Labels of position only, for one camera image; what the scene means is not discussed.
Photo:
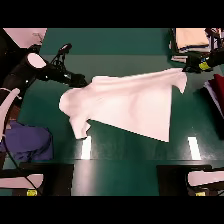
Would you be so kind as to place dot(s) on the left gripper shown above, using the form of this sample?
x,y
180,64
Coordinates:
x,y
76,80

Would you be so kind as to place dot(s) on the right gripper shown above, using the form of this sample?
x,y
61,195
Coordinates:
x,y
196,62

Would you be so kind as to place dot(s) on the white T-shirt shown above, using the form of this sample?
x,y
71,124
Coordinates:
x,y
133,103

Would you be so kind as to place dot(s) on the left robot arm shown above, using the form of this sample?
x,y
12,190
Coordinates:
x,y
36,61

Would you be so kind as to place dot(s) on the beige garment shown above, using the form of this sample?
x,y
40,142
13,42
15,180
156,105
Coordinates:
x,y
191,38

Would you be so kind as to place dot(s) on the red garment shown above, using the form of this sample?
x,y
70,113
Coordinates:
x,y
218,88

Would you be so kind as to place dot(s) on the black garment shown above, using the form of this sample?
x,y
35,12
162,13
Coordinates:
x,y
213,115

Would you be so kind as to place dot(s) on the purple garment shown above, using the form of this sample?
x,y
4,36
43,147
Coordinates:
x,y
26,141

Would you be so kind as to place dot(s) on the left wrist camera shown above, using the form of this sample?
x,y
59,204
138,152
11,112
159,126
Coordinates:
x,y
65,48

